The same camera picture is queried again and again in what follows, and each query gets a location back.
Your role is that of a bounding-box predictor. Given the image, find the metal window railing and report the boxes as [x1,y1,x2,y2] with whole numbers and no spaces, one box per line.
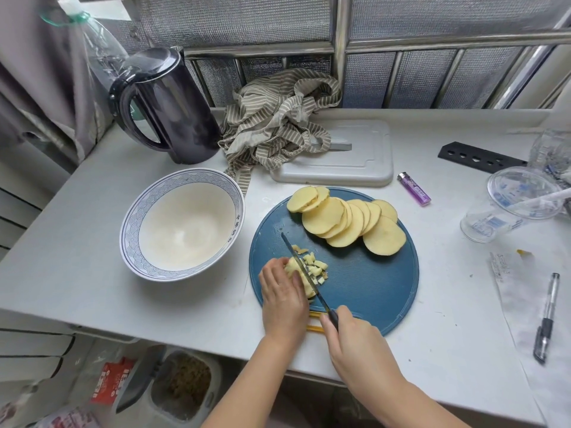
[102,0,571,111]

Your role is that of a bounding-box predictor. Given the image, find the white bin with clear lid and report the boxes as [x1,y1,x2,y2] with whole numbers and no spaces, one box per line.
[115,345,223,428]

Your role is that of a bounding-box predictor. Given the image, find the clear bottle with green ring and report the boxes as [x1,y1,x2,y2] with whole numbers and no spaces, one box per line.
[39,0,130,93]

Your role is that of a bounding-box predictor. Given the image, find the person's right hand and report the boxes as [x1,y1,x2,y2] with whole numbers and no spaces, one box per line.
[319,306,403,395]

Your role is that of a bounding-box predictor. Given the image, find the black-handled kitchen knife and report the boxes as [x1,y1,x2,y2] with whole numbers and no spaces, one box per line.
[280,232,340,331]

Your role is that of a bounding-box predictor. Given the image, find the person's left hand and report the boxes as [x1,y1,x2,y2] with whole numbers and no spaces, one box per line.
[259,257,311,348]

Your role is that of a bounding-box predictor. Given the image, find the black perforated strip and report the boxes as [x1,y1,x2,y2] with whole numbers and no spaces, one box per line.
[437,141,529,175]

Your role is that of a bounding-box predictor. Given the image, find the black electric kettle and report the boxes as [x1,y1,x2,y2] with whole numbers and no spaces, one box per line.
[108,46,223,166]

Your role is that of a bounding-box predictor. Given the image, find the black and clear pen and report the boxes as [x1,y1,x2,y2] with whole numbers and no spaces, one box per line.
[533,272,561,365]

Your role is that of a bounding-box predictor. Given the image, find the clear plastic water bottle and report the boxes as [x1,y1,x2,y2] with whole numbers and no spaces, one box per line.
[527,128,571,191]

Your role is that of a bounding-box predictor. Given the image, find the grey curtain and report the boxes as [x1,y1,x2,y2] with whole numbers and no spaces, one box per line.
[0,0,113,166]

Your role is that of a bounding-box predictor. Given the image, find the peeled potato chunk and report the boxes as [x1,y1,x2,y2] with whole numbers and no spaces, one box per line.
[285,257,319,301]

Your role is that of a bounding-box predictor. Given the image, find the striped beige apron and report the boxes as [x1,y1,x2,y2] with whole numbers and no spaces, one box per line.
[218,68,343,197]

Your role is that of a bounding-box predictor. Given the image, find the white rectangular cutting board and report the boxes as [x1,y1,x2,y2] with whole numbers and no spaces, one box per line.
[269,119,394,189]

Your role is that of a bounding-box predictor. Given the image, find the purple lighter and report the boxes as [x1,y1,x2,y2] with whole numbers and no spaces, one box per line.
[397,171,432,207]

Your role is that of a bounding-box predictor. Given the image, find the white paper sheet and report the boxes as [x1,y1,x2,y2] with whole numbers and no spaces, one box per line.
[488,251,571,428]

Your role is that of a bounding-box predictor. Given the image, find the white bowl with blue pattern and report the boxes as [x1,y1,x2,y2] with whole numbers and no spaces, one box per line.
[119,167,246,282]

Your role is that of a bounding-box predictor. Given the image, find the clear plastic cup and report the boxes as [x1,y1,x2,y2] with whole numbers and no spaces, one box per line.
[460,166,564,244]

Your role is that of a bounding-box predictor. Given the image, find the red and white packet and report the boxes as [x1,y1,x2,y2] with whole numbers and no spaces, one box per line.
[90,357,137,406]

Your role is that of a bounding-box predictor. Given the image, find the yellow chopsticks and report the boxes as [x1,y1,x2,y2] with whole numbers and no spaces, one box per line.
[306,310,327,334]

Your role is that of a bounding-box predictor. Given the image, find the row of potato slices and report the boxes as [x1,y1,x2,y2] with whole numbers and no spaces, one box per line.
[286,186,407,257]

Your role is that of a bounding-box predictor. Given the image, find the pile of diced potato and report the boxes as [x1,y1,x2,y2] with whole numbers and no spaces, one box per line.
[292,244,330,282]

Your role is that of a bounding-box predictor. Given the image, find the person's right forearm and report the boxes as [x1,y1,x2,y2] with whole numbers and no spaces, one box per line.
[352,373,471,428]

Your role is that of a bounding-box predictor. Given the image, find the round blue cutting board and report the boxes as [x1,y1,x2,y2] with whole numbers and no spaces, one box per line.
[248,186,420,337]

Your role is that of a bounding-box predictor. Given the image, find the person's left forearm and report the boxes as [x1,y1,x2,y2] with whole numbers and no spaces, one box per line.
[202,335,313,428]

